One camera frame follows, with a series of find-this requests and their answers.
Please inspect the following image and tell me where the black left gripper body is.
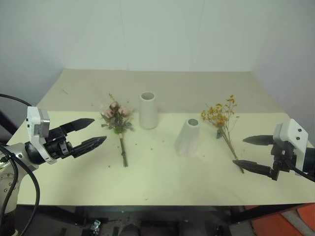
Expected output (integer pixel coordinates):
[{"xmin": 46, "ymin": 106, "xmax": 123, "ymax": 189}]
[{"xmin": 43, "ymin": 126, "xmax": 75, "ymax": 161}]

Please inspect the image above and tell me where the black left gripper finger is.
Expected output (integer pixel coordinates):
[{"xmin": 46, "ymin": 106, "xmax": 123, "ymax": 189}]
[
  {"xmin": 72, "ymin": 135, "xmax": 108, "ymax": 158},
  {"xmin": 60, "ymin": 118, "xmax": 95, "ymax": 136}
]

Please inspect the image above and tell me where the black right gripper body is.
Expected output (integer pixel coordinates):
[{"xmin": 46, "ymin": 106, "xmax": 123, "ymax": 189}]
[{"xmin": 269, "ymin": 142, "xmax": 298, "ymax": 182}]

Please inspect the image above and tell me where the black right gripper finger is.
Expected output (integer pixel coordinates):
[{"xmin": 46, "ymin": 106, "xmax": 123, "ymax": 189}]
[
  {"xmin": 232, "ymin": 159, "xmax": 272, "ymax": 177},
  {"xmin": 242, "ymin": 134, "xmax": 275, "ymax": 147}
]

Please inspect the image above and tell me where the tall white ceramic vase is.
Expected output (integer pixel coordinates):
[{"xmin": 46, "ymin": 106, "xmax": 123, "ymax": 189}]
[{"xmin": 139, "ymin": 91, "xmax": 158, "ymax": 130}]

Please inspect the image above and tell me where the short white ceramic vase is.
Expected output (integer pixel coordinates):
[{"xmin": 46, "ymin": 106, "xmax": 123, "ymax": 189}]
[{"xmin": 173, "ymin": 118, "xmax": 201, "ymax": 157}]

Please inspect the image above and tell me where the pink flower bouquet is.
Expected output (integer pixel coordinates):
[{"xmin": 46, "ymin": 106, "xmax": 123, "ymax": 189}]
[{"xmin": 100, "ymin": 92, "xmax": 136, "ymax": 168}]

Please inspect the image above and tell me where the yellow dried flower bouquet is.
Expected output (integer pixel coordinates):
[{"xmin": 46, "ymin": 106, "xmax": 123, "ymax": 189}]
[{"xmin": 200, "ymin": 94, "xmax": 246, "ymax": 174}]

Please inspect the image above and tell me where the orange object on floor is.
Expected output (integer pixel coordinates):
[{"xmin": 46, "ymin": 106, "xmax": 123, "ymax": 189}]
[{"xmin": 248, "ymin": 203, "xmax": 315, "ymax": 236}]

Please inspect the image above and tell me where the small metal clamp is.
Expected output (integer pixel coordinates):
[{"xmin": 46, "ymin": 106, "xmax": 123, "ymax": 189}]
[{"xmin": 90, "ymin": 218, "xmax": 102, "ymax": 231}]

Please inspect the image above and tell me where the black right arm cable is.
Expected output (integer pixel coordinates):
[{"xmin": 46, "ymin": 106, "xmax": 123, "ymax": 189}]
[{"xmin": 282, "ymin": 150, "xmax": 315, "ymax": 183}]

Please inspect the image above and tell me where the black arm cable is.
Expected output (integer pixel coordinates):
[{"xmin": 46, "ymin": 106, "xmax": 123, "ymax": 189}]
[
  {"xmin": 0, "ymin": 144, "xmax": 41, "ymax": 236},
  {"xmin": 282, "ymin": 150, "xmax": 315, "ymax": 183},
  {"xmin": 0, "ymin": 94, "xmax": 30, "ymax": 108}
]

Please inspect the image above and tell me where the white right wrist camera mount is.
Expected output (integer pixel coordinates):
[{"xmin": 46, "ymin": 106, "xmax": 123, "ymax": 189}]
[{"xmin": 273, "ymin": 118, "xmax": 310, "ymax": 177}]

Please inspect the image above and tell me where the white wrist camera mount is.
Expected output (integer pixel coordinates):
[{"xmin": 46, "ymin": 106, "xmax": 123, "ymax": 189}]
[
  {"xmin": 273, "ymin": 118, "xmax": 310, "ymax": 177},
  {"xmin": 26, "ymin": 106, "xmax": 58, "ymax": 166}
]

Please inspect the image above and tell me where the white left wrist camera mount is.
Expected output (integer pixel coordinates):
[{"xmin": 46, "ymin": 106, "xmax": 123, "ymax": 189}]
[{"xmin": 26, "ymin": 106, "xmax": 58, "ymax": 166}]

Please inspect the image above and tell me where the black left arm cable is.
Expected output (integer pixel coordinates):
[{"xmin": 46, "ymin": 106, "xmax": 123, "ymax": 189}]
[
  {"xmin": 0, "ymin": 94, "xmax": 30, "ymax": 108},
  {"xmin": 0, "ymin": 144, "xmax": 41, "ymax": 236}
]

